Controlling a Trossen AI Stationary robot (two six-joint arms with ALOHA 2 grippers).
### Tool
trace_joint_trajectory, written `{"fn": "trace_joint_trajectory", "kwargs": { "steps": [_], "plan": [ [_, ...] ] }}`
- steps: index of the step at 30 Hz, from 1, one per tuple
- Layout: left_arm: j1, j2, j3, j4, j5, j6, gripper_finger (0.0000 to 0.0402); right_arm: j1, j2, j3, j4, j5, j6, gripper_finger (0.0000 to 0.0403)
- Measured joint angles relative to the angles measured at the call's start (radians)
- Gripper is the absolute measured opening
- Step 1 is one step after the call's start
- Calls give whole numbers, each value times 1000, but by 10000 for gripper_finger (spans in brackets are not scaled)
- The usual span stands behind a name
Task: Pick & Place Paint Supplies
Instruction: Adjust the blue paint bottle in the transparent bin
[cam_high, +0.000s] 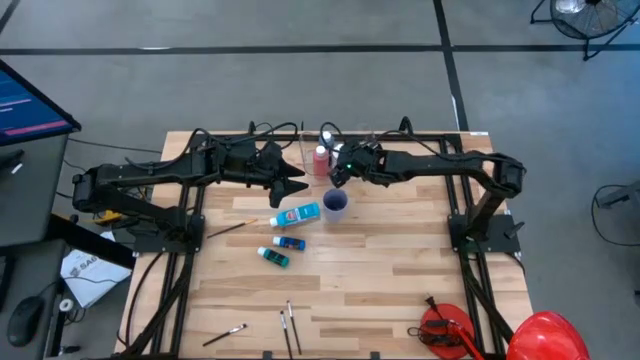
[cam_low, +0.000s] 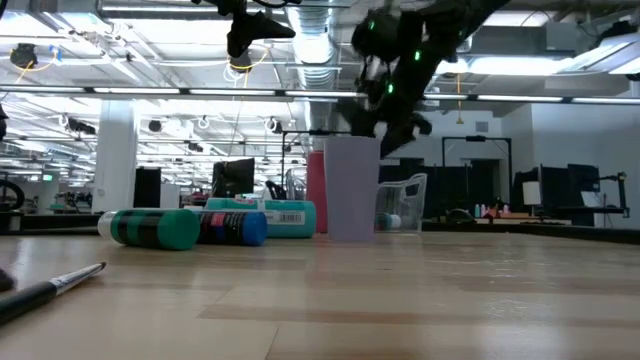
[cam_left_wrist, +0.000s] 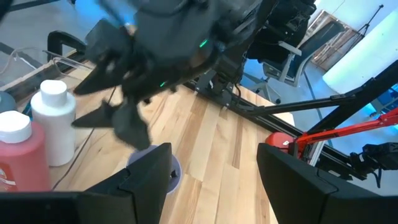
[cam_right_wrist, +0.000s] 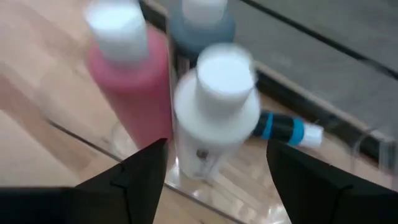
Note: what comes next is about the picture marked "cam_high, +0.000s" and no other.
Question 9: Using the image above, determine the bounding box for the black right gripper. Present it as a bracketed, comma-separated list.
[327, 140, 389, 190]

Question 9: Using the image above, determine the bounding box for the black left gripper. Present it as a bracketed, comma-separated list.
[212, 138, 311, 210]

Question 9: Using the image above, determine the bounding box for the large red paint bottle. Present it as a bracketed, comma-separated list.
[312, 145, 331, 179]

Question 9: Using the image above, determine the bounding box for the large white paint bottle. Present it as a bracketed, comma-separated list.
[329, 142, 347, 170]

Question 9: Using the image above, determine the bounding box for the orange bristle gold ferrule paintbrush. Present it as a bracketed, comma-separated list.
[206, 217, 259, 239]

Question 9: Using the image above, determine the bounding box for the small green paint bottle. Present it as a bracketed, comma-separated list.
[256, 246, 291, 269]

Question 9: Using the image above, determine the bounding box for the large turquoise paint bottle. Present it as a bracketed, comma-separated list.
[268, 202, 322, 229]

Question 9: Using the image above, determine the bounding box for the small blue paint bottle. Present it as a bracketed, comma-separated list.
[272, 235, 307, 252]

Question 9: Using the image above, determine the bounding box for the clear plastic bin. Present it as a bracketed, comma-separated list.
[298, 130, 381, 186]

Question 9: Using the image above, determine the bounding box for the lilac plastic cup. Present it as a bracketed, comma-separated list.
[322, 187, 349, 225]

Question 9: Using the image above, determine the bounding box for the white printed paper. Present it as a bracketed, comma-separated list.
[59, 230, 134, 309]

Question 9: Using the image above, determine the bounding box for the grey cabinet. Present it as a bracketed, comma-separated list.
[0, 133, 69, 249]

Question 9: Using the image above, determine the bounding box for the black desk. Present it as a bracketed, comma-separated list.
[0, 214, 136, 360]

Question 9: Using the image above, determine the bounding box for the blue screen computer monitor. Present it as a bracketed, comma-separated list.
[0, 58, 82, 148]

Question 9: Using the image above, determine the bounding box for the grey stand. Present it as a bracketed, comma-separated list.
[597, 179, 640, 211]

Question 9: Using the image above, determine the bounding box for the black floor fan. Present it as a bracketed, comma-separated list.
[529, 0, 640, 62]

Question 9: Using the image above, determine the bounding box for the black computer mouse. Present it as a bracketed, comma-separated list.
[6, 295, 45, 349]

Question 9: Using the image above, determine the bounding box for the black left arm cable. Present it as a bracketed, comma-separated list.
[124, 121, 301, 169]

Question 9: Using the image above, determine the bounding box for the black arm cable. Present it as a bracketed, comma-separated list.
[319, 121, 501, 161]
[124, 121, 301, 169]

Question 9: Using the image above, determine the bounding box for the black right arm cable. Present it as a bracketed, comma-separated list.
[319, 121, 501, 161]

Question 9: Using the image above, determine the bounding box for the black metal table frame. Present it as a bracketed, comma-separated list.
[117, 130, 516, 360]

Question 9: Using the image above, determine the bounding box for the black lamp power cord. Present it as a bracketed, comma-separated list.
[407, 294, 451, 349]

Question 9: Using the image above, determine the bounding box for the medium black handled paintbrush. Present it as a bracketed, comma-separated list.
[202, 323, 249, 349]

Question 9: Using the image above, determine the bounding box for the yellow cable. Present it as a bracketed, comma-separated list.
[92, 207, 126, 226]

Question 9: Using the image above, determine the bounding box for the black floor cable loop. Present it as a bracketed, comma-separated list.
[591, 183, 640, 247]

